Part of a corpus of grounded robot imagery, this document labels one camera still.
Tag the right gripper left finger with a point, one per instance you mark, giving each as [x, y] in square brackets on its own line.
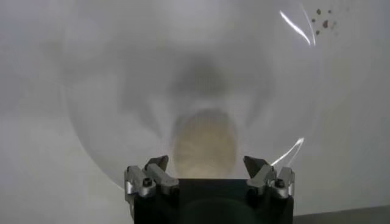
[161, 176]

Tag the dark crumb specks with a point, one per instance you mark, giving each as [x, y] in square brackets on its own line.
[325, 23]

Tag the round white plate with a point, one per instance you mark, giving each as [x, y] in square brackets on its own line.
[122, 91]

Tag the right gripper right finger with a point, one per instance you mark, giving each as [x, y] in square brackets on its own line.
[262, 176]

